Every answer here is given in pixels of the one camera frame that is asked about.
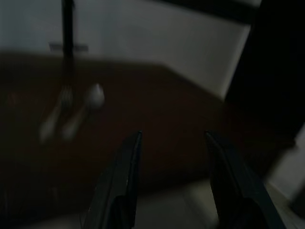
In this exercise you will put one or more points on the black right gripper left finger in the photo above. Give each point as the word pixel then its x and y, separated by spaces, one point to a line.
pixel 116 186

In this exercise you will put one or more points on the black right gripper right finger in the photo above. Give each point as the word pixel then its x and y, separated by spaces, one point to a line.
pixel 236 190

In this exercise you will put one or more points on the dark brown wooden table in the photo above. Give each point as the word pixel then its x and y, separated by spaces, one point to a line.
pixel 155 95

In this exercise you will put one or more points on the black furniture piece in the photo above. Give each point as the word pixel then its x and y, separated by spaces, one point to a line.
pixel 274 59

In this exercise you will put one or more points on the black stand with blue light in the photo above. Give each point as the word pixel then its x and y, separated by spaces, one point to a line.
pixel 68 23

